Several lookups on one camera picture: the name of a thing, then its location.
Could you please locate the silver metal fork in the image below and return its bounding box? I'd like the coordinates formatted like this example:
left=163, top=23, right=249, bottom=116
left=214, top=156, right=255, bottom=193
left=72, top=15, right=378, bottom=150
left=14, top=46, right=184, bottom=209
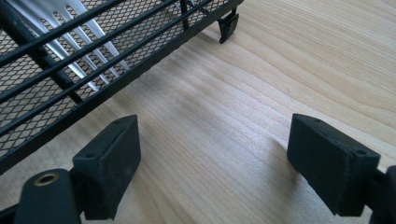
left=6, top=0, right=131, bottom=92

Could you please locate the black wire mesh rack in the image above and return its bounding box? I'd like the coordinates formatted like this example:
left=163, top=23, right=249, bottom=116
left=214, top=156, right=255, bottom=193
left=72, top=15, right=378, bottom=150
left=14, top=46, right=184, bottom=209
left=0, top=0, right=245, bottom=175

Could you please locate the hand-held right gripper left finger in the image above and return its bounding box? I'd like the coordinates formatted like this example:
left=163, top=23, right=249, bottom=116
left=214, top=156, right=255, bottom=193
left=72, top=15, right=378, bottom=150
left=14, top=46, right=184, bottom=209
left=72, top=114, right=142, bottom=221

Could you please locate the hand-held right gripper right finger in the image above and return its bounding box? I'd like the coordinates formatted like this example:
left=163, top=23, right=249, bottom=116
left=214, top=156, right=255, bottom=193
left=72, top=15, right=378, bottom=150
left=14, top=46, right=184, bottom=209
left=286, top=113, right=381, bottom=217

